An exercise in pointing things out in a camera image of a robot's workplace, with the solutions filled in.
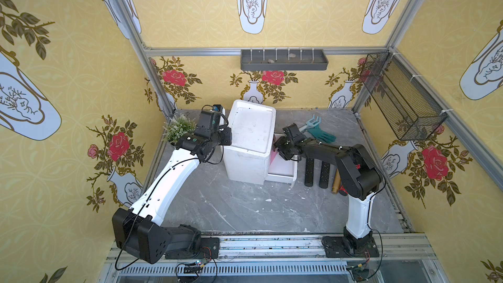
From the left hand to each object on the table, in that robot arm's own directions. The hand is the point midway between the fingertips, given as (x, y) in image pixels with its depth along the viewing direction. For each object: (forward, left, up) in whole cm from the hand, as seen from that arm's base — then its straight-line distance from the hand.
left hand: (228, 132), depth 79 cm
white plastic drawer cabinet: (+5, -10, -1) cm, 11 cm away
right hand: (+5, -18, -20) cm, 28 cm away
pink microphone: (+1, -20, -19) cm, 28 cm away
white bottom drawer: (-6, -24, -22) cm, 33 cm away
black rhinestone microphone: (-8, -36, -21) cm, 43 cm away
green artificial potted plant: (+8, +23, -5) cm, 25 cm away
